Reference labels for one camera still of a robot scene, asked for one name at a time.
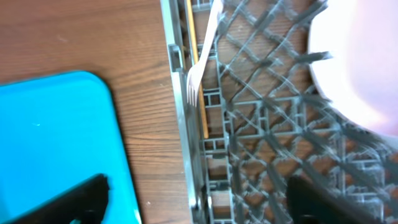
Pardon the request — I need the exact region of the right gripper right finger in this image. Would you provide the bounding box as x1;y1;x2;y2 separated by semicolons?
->
285;176;382;224

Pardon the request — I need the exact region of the wooden chopstick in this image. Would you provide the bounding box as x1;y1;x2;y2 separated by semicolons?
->
185;0;209;139

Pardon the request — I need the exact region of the grey dishwasher rack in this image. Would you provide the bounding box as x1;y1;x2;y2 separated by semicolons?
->
160;0;397;223

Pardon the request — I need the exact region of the white plastic fork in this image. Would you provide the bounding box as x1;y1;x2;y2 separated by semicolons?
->
187;0;223;106

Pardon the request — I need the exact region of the pink plate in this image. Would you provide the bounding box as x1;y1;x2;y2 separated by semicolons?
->
308;0;397;136

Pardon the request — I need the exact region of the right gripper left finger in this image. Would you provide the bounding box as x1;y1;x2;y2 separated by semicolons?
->
7;174;109;224

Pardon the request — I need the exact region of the teal serving tray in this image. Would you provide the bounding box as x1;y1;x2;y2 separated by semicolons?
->
1;71;142;223

